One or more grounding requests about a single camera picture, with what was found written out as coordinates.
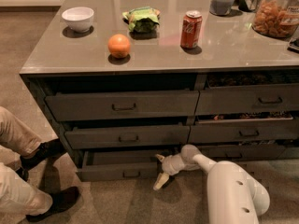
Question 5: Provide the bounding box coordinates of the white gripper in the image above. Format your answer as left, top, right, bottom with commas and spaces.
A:
153, 154, 186, 190

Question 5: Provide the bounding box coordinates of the drawer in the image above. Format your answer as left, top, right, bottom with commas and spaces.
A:
197, 140, 299, 161
77, 148, 176, 182
45, 91, 199, 121
64, 125, 190, 149
189, 111, 299, 144
195, 70, 299, 115

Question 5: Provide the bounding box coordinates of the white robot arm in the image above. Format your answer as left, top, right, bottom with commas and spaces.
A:
153, 145, 270, 224

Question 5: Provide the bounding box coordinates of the grey drawer cabinet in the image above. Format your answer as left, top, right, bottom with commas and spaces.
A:
19, 66, 299, 173

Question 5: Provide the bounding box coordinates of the lower black shoe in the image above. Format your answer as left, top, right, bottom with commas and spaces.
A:
26, 187, 79, 222

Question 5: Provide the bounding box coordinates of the black shoe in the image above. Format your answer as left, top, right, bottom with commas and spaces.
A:
26, 187, 79, 222
20, 139, 65, 170

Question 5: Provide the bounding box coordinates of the upper black shoe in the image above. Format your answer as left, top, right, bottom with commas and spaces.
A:
20, 139, 65, 170

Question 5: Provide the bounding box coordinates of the orange fruit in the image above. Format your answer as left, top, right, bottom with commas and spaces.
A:
107, 34, 131, 59

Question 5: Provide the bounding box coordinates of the red soda can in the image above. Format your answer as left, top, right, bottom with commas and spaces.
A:
180, 10, 203, 49

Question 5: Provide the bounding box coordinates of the lower leg in khaki trousers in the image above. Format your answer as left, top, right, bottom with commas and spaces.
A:
0, 163, 53, 216

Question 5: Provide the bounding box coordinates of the leg in khaki trousers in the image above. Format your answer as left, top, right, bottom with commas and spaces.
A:
0, 106, 41, 159
0, 163, 53, 216

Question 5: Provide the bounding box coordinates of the green chip bag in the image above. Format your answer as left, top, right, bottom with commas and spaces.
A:
122, 7, 160, 34

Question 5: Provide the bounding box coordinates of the upper leg in khaki trousers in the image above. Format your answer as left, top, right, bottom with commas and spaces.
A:
0, 106, 41, 159

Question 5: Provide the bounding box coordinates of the white ceramic bowl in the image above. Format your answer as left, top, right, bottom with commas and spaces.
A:
62, 7, 94, 33

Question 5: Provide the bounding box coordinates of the dark object on counter edge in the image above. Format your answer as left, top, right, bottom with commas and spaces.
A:
288, 38, 299, 53

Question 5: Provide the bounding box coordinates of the clear jar with snacks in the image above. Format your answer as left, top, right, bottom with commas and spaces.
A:
252, 0, 299, 38

